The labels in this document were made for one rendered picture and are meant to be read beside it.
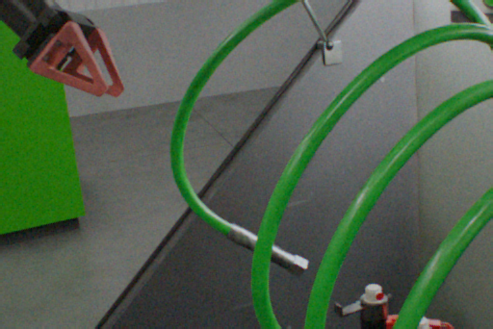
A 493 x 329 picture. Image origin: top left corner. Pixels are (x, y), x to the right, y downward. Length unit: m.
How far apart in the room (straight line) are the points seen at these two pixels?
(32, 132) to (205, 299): 3.01
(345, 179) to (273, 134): 0.14
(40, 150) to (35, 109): 0.23
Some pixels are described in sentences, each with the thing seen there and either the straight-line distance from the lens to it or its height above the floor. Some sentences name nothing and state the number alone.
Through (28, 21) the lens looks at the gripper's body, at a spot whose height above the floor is 1.40.
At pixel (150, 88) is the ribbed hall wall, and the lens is 7.23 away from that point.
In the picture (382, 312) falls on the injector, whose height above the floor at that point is 1.09.
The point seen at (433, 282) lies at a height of 1.25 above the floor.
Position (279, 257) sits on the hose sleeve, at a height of 1.12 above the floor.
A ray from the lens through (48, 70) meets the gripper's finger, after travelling 0.78.
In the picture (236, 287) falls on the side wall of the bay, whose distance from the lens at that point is 1.03.
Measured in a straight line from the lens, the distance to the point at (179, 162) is 0.76.
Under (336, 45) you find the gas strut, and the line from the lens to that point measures 1.01.
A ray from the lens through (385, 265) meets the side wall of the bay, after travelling 1.15.
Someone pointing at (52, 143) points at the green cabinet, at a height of 0.53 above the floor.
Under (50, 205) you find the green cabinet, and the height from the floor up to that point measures 0.19.
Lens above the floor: 1.45
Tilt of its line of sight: 17 degrees down
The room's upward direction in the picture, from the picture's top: 5 degrees counter-clockwise
